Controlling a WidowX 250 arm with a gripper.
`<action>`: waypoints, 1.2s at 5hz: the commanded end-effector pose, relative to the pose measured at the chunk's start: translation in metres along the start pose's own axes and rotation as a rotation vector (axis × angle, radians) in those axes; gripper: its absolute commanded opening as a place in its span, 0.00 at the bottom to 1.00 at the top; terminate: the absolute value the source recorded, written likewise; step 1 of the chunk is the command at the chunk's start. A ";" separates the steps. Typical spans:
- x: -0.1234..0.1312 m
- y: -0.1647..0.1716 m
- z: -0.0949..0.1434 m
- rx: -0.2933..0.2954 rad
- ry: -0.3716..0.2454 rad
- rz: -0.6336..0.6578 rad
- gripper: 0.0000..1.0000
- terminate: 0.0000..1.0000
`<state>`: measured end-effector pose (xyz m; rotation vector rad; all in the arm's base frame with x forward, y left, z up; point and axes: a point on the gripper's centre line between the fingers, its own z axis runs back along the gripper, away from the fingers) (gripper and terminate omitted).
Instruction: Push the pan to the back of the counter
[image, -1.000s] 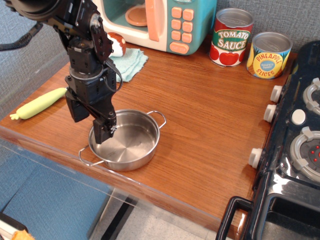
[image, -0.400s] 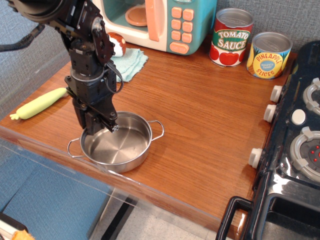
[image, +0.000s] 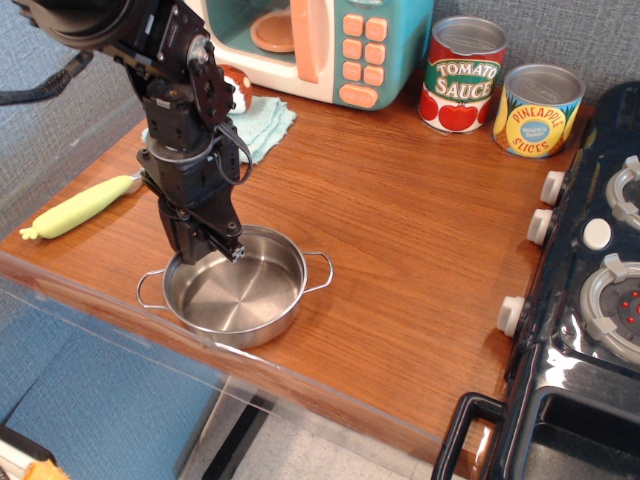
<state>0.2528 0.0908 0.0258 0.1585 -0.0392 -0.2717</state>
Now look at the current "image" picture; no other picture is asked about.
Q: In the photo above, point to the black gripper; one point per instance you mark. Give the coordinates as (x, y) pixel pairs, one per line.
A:
(196, 187)

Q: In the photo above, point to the small stainless steel pan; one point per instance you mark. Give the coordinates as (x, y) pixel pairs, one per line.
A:
(244, 304)

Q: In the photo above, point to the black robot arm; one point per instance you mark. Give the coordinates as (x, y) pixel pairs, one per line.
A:
(166, 51)

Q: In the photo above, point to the light blue folded cloth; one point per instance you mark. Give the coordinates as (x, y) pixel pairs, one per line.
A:
(262, 127)

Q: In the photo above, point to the plush toy mushroom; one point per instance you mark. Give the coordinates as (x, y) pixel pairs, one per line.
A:
(243, 88)

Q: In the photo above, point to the orange microwave turntable plate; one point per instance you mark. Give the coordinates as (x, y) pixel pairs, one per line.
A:
(272, 32)

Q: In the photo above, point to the teal toy microwave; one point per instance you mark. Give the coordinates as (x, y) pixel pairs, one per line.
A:
(357, 54)

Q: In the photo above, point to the tray with orange object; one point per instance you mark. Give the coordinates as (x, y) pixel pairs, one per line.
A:
(22, 458)

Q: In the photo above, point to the white stove knob front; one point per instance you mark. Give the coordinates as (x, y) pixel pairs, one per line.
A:
(509, 314)

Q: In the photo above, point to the white stove knob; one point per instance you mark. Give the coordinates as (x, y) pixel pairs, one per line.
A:
(509, 314)
(539, 226)
(552, 186)

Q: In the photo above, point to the tomato sauce can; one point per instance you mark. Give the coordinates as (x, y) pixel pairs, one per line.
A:
(465, 57)

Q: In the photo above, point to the white stove knob middle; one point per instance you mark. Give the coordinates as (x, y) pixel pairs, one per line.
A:
(539, 226)

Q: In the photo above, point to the white stove knob rear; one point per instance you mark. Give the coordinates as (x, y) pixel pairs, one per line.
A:
(552, 186)

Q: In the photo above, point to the pineapple slices can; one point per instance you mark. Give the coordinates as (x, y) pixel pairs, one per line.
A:
(537, 110)

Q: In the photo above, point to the black toy stove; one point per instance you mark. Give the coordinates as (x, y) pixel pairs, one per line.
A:
(571, 409)

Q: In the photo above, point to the spoon with green handle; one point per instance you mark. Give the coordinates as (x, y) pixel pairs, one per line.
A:
(80, 208)

